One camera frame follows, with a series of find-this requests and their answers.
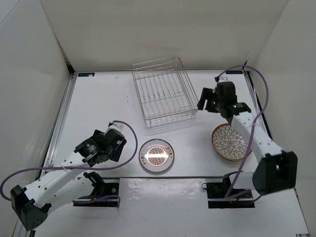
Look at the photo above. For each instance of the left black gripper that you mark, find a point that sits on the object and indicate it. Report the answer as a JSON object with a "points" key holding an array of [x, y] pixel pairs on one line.
{"points": [[115, 152]]}

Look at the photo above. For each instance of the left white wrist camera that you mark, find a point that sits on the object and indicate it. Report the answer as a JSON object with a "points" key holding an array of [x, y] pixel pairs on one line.
{"points": [[116, 126]]}

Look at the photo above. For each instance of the orange patterned round plate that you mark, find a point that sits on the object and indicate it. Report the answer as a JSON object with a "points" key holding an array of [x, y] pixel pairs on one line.
{"points": [[156, 156]]}

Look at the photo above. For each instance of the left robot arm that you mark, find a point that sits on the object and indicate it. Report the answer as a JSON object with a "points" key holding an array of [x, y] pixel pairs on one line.
{"points": [[69, 180]]}

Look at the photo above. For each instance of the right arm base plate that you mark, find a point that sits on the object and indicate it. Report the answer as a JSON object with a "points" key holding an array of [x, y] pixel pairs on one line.
{"points": [[238, 198]]}

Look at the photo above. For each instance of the metal wire dish rack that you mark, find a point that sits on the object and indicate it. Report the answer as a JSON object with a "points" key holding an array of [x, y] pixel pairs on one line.
{"points": [[165, 92]]}

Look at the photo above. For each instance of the blue table label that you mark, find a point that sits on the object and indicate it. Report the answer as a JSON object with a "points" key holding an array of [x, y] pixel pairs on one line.
{"points": [[233, 72], [86, 74]]}

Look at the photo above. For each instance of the white ribbed plate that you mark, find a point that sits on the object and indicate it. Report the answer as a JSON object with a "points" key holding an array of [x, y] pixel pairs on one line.
{"points": [[228, 143]]}

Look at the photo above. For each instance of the left blue table label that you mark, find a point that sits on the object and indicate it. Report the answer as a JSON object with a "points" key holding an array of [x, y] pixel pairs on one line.
{"points": [[86, 74]]}

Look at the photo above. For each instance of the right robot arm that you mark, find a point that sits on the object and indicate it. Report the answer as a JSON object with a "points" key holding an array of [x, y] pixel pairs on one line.
{"points": [[276, 170]]}

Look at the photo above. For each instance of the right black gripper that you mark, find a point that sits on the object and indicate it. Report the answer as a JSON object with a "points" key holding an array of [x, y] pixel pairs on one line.
{"points": [[207, 94]]}

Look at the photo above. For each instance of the right blue table label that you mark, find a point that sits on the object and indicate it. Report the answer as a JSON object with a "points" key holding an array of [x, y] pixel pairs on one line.
{"points": [[233, 72]]}

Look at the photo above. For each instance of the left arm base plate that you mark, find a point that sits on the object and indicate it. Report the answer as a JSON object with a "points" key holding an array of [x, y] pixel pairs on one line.
{"points": [[110, 188]]}

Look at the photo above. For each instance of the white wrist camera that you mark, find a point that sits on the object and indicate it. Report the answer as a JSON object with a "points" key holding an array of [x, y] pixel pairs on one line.
{"points": [[219, 79], [116, 126]]}

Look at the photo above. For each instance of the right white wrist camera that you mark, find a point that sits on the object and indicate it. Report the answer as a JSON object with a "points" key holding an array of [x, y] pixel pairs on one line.
{"points": [[219, 79]]}

